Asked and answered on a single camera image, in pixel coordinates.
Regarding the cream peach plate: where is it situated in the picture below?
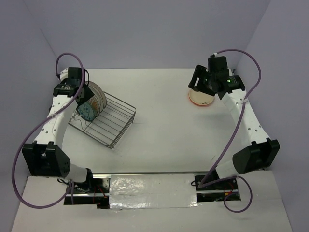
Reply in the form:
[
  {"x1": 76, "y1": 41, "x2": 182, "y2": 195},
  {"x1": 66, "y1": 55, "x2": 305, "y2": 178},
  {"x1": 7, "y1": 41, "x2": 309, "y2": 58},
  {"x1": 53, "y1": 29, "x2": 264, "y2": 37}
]
[{"x1": 188, "y1": 88, "x2": 214, "y2": 107}]

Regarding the orange translucent plate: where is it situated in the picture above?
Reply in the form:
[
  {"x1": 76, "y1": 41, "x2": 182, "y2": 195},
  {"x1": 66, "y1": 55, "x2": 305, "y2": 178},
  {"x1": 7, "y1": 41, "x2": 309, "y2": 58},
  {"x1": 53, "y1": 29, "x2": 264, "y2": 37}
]
[{"x1": 187, "y1": 89, "x2": 215, "y2": 108}]

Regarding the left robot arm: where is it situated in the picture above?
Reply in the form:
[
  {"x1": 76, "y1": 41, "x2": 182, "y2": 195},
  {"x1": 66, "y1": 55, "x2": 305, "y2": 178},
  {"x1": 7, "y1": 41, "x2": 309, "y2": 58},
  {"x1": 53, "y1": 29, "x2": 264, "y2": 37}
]
[{"x1": 22, "y1": 67, "x2": 95, "y2": 193}]

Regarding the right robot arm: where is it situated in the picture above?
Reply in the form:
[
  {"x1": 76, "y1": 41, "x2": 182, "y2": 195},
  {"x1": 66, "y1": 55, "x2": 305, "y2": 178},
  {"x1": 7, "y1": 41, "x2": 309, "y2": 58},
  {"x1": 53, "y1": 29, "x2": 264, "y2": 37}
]
[{"x1": 188, "y1": 56, "x2": 280, "y2": 189}]

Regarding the white plate orange sunburst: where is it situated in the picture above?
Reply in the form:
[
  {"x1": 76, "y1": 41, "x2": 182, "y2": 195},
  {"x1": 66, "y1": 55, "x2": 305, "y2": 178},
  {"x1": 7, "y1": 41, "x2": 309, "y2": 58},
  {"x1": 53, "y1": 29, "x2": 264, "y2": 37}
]
[{"x1": 83, "y1": 90, "x2": 101, "y2": 118}]

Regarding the white enamel plate green rim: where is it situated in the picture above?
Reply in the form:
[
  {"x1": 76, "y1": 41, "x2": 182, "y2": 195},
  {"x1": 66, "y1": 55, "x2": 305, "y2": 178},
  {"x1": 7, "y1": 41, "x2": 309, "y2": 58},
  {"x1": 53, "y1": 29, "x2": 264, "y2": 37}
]
[{"x1": 87, "y1": 81, "x2": 107, "y2": 112}]

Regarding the green blue floral plate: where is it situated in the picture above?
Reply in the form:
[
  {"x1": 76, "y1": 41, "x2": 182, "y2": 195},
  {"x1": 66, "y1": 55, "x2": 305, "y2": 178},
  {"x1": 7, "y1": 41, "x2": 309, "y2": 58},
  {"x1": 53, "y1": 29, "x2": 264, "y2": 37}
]
[{"x1": 77, "y1": 102, "x2": 95, "y2": 121}]

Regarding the silver foil tape sheet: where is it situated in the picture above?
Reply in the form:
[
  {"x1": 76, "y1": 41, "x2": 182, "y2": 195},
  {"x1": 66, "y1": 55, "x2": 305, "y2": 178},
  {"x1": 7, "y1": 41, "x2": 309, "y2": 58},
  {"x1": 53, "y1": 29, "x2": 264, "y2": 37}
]
[{"x1": 109, "y1": 174, "x2": 198, "y2": 210}]

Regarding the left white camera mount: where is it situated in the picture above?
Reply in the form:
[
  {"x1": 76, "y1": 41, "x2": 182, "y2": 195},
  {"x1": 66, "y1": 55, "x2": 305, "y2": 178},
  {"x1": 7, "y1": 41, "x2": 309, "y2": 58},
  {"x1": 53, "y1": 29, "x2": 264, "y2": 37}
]
[{"x1": 56, "y1": 68, "x2": 69, "y2": 81}]

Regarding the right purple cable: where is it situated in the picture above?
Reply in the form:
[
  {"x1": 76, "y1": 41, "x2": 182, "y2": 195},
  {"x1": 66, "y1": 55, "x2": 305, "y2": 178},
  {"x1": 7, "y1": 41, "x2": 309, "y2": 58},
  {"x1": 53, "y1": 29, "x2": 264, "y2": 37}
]
[{"x1": 199, "y1": 49, "x2": 263, "y2": 213}]

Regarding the purple cable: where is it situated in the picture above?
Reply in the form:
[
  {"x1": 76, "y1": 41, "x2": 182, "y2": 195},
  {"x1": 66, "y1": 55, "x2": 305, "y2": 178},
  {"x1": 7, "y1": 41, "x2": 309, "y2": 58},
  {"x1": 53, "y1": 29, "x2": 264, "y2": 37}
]
[
  {"x1": 13, "y1": 53, "x2": 89, "y2": 208},
  {"x1": 199, "y1": 49, "x2": 263, "y2": 213}
]

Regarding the metal wire dish rack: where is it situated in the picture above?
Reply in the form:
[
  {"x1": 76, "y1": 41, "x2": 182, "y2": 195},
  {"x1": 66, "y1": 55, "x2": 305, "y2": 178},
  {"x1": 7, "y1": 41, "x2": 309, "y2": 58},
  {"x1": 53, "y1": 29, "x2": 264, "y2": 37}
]
[{"x1": 69, "y1": 92, "x2": 137, "y2": 149}]

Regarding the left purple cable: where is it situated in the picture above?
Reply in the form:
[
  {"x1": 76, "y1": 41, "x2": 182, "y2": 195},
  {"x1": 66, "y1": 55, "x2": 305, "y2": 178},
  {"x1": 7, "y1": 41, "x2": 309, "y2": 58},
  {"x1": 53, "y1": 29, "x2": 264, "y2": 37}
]
[{"x1": 13, "y1": 53, "x2": 89, "y2": 208}]

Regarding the metal base rail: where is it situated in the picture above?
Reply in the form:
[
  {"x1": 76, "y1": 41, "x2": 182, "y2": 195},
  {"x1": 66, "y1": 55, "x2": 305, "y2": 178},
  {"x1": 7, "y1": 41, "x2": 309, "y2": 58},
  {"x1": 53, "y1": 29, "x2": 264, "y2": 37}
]
[{"x1": 64, "y1": 172, "x2": 241, "y2": 210}]

